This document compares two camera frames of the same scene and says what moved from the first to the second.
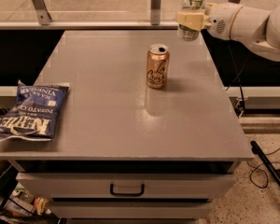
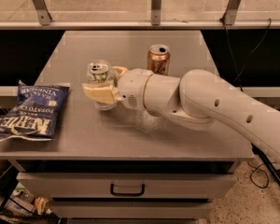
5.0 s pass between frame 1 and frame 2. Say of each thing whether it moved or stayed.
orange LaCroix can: stayed
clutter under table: stayed
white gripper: moved
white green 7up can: moved
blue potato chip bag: stayed
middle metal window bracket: stayed
